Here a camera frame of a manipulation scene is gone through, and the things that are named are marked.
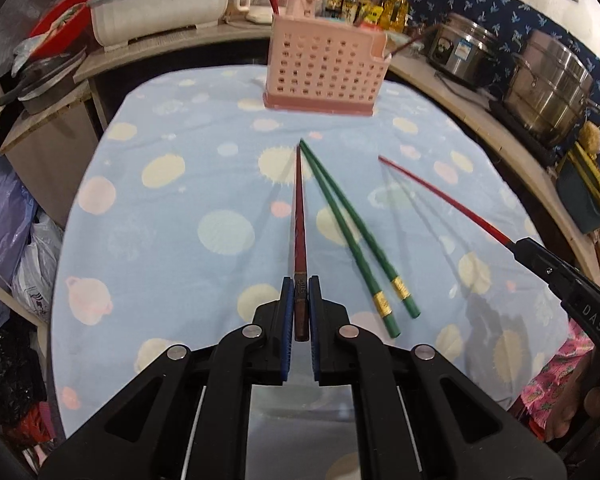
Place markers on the purple plastic bag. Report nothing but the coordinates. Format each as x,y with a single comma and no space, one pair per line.
0,220

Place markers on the white dish drainer tub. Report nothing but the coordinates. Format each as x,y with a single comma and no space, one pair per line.
155,15

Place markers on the yellow cooking oil bottle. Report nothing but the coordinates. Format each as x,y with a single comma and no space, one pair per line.
395,10

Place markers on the yellow seasoning packet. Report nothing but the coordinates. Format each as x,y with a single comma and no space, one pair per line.
374,12

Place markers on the curved wooden counter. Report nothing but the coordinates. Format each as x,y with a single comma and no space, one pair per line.
530,180

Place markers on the teal plastic bin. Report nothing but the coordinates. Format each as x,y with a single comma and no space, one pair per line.
577,195

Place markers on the steel rice cooker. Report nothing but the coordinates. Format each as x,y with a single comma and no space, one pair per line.
460,55

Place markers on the dark brown chopstick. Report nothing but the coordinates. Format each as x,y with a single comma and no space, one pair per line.
405,46

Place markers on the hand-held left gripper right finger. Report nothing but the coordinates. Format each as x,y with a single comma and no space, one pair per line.
316,330

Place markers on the pink perforated utensil holder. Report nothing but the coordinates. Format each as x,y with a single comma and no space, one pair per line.
325,70

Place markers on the black plastic bag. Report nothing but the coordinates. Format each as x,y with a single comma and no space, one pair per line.
10,375

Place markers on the pink floral clothing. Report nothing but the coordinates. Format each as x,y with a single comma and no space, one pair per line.
555,375

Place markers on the dark red-brown chopstick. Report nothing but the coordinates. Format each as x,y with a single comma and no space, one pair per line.
300,240

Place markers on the black frying pan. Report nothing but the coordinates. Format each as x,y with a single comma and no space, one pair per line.
45,87

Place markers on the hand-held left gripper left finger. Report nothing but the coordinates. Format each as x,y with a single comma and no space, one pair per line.
286,330

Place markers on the wooden side cabinet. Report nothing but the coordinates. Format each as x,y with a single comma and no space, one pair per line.
50,160

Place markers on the white plastic bag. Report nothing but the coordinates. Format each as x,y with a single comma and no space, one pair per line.
35,270

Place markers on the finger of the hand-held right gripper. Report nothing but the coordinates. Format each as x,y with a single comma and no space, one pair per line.
545,267

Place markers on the red plastic basin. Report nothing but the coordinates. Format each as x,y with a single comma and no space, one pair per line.
55,20

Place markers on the black induction cooker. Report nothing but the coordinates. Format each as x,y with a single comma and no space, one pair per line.
520,127

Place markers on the green chopstick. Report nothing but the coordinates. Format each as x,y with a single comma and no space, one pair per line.
363,270
379,260

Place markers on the large steel steamer pot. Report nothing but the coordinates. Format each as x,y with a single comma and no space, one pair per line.
550,90

